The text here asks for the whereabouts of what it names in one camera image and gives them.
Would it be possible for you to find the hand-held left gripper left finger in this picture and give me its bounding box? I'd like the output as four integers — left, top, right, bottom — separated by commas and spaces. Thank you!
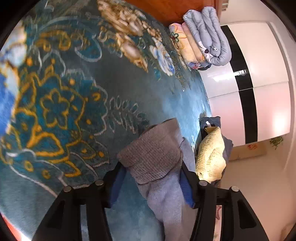
31, 162, 127, 241

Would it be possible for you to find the wooden headboard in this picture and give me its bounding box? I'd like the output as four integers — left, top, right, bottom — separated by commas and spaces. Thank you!
125, 0, 220, 27

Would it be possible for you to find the teal floral blanket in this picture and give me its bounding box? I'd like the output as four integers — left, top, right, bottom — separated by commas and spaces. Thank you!
0, 0, 213, 241

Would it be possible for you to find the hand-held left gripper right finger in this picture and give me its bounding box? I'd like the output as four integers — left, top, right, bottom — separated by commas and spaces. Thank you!
179, 160, 270, 241

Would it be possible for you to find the white wardrobe with black stripe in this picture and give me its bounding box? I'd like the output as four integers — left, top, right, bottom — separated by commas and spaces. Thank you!
199, 21, 296, 146

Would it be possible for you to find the mustard yellow knit sweater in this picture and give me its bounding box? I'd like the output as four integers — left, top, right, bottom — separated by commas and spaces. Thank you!
195, 126, 226, 182

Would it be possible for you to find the folded light blue quilt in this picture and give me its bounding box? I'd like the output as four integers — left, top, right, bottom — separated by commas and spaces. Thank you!
183, 6, 232, 67

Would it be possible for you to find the green hanging plant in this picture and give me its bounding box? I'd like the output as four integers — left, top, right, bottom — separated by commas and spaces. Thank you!
269, 136, 284, 147

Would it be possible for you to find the light blue sweatshirt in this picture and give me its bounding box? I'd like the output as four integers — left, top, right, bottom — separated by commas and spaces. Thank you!
117, 116, 234, 241

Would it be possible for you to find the folded cream floral quilt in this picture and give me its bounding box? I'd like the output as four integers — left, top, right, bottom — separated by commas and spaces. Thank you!
169, 22, 212, 70

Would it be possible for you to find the beige door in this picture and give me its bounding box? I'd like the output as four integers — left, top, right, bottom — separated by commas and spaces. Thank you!
229, 141, 267, 161

